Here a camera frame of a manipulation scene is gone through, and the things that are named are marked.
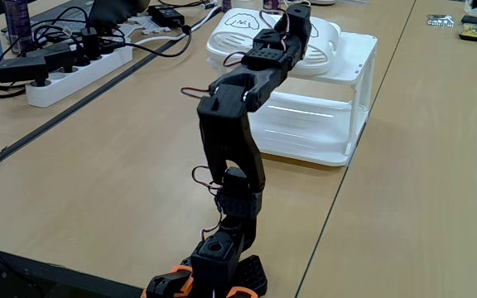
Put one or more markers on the white paper cup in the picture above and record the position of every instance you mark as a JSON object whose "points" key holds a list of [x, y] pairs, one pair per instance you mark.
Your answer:
{"points": [[243, 3]]}

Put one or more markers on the black plug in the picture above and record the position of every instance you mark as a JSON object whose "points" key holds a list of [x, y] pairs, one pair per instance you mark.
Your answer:
{"points": [[91, 43]]}

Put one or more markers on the white slipper with dog print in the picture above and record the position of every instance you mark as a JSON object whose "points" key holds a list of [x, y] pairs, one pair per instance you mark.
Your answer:
{"points": [[325, 49], [230, 41]]}

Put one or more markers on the white plastic shoe rack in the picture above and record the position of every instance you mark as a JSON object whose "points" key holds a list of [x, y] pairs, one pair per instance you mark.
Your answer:
{"points": [[346, 62]]}

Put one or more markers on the white plastic bracket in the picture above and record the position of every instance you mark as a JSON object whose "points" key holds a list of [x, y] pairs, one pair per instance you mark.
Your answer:
{"points": [[124, 30], [149, 25]]}

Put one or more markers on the black power adapter brick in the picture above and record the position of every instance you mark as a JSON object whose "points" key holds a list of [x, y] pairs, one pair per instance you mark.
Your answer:
{"points": [[166, 15]]}

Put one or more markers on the tall purple drink can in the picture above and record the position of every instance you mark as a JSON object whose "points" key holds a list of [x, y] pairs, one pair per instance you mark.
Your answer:
{"points": [[17, 25]]}

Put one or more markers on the white power strip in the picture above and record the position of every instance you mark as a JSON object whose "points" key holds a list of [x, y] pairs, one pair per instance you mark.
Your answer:
{"points": [[77, 78]]}

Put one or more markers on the black plug adapter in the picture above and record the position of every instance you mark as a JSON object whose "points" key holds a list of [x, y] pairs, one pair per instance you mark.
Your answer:
{"points": [[54, 56], [21, 68]]}

